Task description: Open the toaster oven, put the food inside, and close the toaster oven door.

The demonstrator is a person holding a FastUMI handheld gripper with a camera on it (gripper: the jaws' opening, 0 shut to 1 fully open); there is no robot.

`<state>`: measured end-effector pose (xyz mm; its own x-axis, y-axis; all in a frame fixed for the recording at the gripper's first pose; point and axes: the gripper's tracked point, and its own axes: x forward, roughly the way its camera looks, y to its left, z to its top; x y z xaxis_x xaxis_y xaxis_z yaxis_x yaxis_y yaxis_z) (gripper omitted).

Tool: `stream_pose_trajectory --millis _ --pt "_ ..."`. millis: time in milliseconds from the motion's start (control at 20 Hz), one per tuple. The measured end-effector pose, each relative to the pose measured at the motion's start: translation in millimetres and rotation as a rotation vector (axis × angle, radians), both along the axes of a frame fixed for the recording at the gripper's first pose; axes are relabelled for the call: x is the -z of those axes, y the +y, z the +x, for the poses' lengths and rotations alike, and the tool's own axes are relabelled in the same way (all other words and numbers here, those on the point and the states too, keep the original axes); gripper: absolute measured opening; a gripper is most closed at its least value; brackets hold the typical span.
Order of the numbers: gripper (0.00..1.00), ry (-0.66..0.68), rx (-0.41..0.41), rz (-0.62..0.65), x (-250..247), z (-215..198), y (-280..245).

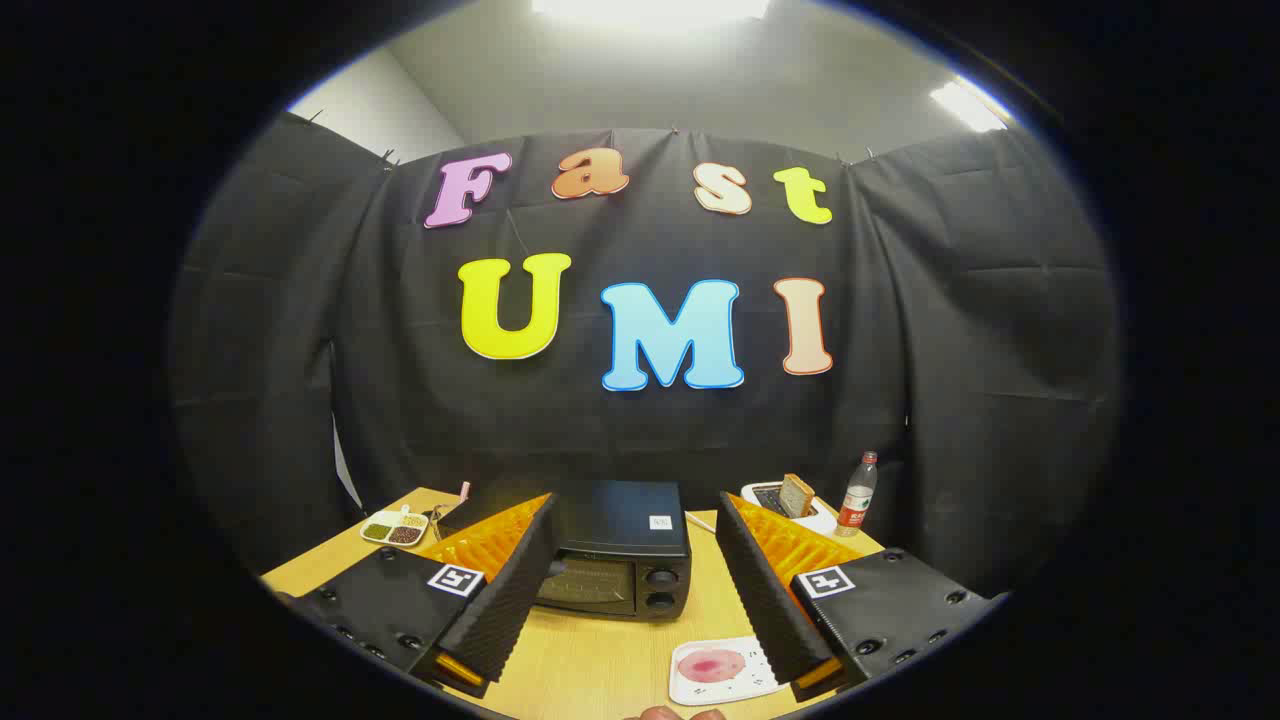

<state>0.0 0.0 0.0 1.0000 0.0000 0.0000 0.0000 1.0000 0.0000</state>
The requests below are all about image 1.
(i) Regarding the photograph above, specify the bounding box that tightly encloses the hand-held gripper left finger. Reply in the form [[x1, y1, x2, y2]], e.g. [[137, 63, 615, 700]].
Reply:
[[275, 492, 559, 699]]

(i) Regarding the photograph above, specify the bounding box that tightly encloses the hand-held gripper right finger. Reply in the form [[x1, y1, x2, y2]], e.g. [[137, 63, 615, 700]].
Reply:
[[715, 490, 1006, 703]]

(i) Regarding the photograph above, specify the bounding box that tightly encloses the pink round meat slice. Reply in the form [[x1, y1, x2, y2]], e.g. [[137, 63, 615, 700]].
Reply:
[[678, 648, 747, 686]]

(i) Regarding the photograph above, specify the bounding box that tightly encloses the black toaster oven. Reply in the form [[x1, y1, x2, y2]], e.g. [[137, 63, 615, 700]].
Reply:
[[437, 480, 693, 622]]

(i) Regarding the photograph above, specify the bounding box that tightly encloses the white square plate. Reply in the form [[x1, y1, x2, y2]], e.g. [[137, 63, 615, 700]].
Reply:
[[668, 636, 791, 707]]

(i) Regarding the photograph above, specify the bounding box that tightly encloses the white bread toaster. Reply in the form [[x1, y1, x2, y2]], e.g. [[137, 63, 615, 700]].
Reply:
[[740, 482, 839, 536]]

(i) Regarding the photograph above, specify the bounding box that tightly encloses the clear bottle red label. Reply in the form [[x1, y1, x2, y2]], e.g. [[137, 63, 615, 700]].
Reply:
[[836, 450, 879, 538]]

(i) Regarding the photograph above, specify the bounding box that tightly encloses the divided dish of beans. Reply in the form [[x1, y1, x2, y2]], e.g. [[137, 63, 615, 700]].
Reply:
[[360, 505, 431, 547]]

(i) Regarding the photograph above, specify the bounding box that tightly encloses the ceiling light panel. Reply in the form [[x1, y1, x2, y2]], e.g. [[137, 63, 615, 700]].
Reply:
[[928, 76, 1011, 134], [530, 0, 773, 29]]

